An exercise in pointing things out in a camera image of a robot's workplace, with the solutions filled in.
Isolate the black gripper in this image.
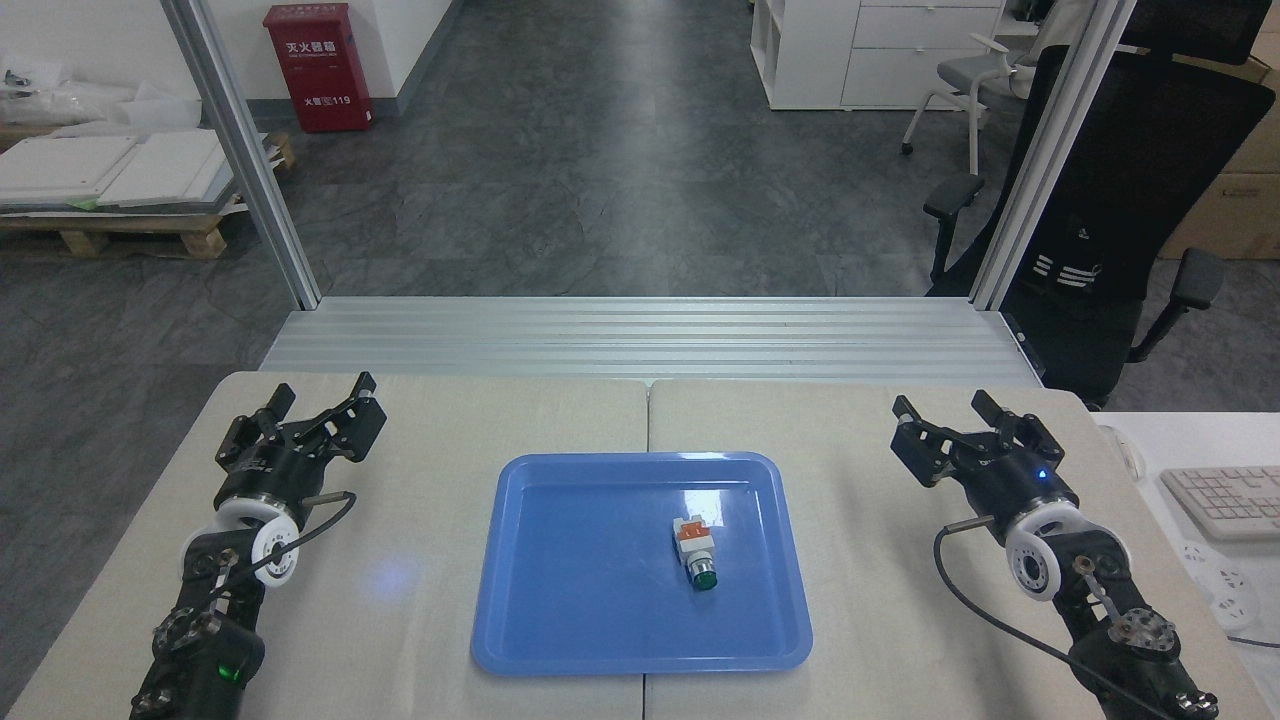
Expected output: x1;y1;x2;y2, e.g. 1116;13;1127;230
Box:
890;391;1081;536
215;372;389;512

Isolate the green push button switch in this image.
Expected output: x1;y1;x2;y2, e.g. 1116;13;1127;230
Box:
670;514;720;591

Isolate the blue plastic tray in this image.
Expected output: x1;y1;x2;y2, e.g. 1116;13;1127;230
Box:
470;452;814;677

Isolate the white side desk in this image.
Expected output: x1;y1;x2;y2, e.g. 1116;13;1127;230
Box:
1095;411;1280;720

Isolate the white keyboard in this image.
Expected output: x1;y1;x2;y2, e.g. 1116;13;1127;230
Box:
1160;466;1280;543

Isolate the wooden pallet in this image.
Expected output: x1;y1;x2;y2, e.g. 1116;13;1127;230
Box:
0;130;298;261

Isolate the white power strip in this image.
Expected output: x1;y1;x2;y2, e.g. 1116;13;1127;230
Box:
1175;540;1264;632

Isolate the black mesh office chair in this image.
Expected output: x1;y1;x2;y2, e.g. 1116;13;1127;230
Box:
922;0;1279;413

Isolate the white flat board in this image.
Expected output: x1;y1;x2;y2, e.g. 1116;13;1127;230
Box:
0;135;139;207
95;128;269;211

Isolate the brown cardboard box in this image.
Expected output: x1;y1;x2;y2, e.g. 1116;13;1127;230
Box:
1160;172;1280;261
1222;30;1280;177

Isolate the silver ribbed aluminium platform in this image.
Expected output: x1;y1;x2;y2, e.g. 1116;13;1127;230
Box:
258;296;1046;389

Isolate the red fire extinguisher box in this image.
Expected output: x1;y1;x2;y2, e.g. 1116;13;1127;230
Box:
263;3;374;134

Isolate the white grey office chair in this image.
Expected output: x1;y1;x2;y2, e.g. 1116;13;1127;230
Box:
900;0;1063;177

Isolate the clear plastic wrap pile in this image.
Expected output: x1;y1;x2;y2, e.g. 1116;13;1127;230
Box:
0;60;203;137

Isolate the white drawer cabinet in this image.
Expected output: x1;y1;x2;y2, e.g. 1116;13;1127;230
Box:
750;0;1006;111

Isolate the silver aluminium post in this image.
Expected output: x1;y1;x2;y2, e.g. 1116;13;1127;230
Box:
160;0;321;311
970;0;1138;311

